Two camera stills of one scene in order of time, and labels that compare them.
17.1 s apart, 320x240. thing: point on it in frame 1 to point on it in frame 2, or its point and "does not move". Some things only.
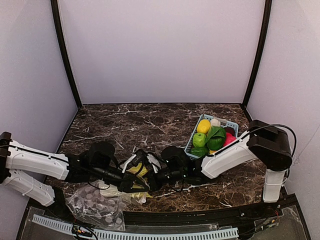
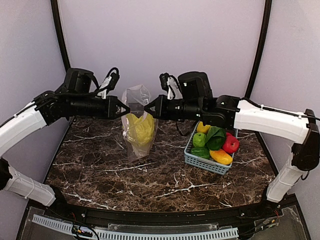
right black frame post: [267, 14] does not move
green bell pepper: [198, 151] does not move
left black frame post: [55, 11] does not move
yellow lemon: [203, 126] does not move
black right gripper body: [155, 175] to [161, 107]
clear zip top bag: [100, 203] to [139, 128]
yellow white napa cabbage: [139, 169] to [141, 130]
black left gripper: [125, 180] to [111, 107]
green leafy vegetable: [215, 138] does not move
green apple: [199, 139] does not move
